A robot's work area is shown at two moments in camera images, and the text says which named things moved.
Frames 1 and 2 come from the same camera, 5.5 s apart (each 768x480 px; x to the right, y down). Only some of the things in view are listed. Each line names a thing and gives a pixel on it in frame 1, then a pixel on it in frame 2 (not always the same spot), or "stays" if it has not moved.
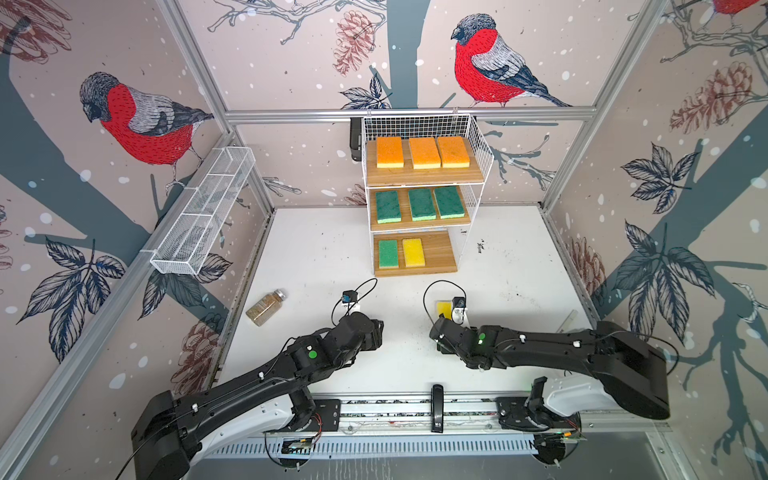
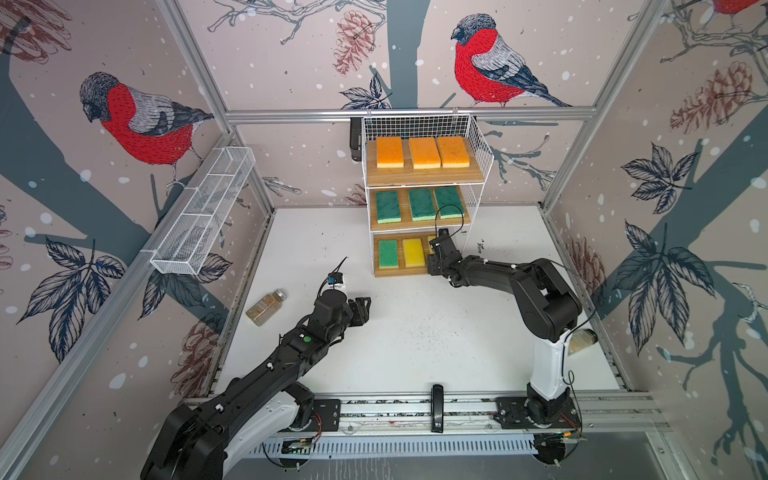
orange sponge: (390, 152) stays
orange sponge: (454, 152) stays
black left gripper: (377, 333) → (359, 311)
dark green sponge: (388, 207) stays
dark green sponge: (448, 202) stays
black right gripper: (469, 330) → (431, 265)
